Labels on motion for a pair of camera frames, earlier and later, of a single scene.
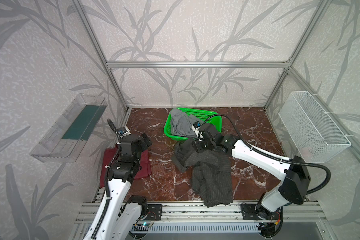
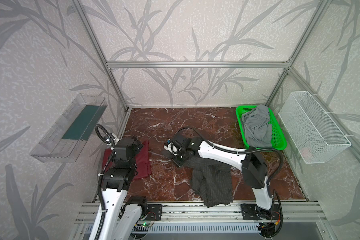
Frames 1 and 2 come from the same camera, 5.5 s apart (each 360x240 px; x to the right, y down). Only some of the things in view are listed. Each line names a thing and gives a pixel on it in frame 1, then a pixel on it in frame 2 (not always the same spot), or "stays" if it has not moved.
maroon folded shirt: [109, 155] stays
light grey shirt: [182, 123] to [258, 127]
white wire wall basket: [317, 139] stays
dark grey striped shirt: [211, 176] stays
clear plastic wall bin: [65, 140] stays
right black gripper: [196, 145] to [178, 159]
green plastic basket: [203, 115] to [278, 142]
